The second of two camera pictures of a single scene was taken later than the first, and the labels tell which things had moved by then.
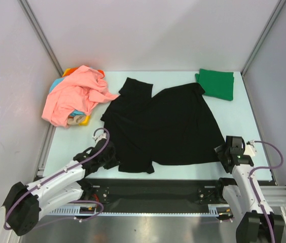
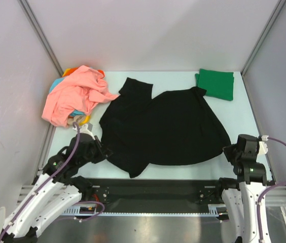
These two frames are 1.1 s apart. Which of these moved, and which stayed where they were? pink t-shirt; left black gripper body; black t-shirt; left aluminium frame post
Moved: left black gripper body
Stayed: left aluminium frame post; pink t-shirt; black t-shirt
